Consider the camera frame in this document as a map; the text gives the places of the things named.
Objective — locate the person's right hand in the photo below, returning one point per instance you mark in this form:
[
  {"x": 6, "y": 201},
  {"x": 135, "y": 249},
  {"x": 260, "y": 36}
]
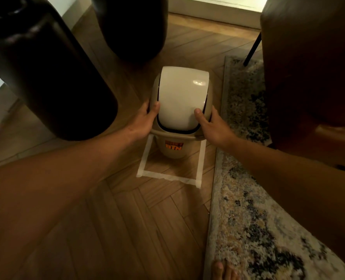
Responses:
[{"x": 216, "y": 132}]

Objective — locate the person's left hand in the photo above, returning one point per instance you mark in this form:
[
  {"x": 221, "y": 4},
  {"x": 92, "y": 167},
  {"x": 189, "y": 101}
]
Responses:
[{"x": 142, "y": 125}]

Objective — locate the beige dust bin body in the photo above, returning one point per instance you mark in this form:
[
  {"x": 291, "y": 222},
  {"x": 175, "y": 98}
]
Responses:
[{"x": 175, "y": 153}]

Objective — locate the beige lid with white flap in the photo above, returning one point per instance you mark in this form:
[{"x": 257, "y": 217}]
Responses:
[{"x": 181, "y": 96}]

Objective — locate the white tape square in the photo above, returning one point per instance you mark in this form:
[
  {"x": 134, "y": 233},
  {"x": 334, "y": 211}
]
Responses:
[{"x": 166, "y": 175}]

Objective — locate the person's right forearm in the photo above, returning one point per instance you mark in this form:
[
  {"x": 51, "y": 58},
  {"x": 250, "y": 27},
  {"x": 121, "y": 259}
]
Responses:
[{"x": 306, "y": 195}]

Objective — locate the person's left forearm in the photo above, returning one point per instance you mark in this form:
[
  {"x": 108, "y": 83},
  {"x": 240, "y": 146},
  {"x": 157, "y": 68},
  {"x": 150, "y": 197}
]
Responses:
[{"x": 44, "y": 201}]

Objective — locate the person's right foot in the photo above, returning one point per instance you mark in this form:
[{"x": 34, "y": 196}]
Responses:
[{"x": 223, "y": 272}]

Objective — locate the thin black chair leg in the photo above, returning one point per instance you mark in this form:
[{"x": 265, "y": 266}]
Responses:
[{"x": 252, "y": 49}]

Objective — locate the patterned grey rug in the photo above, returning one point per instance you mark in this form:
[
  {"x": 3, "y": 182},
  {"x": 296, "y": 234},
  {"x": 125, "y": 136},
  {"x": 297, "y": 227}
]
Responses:
[{"x": 248, "y": 224}]

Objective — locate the brown leather chair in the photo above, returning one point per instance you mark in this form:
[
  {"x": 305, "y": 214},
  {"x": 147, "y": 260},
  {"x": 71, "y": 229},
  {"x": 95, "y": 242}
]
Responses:
[{"x": 312, "y": 69}]

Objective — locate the round black pedestal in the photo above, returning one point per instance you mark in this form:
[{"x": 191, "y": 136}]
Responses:
[{"x": 131, "y": 26}]

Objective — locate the tall black cylindrical pedestal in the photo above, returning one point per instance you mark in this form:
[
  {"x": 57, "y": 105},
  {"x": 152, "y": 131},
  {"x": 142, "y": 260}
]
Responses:
[{"x": 50, "y": 78}]

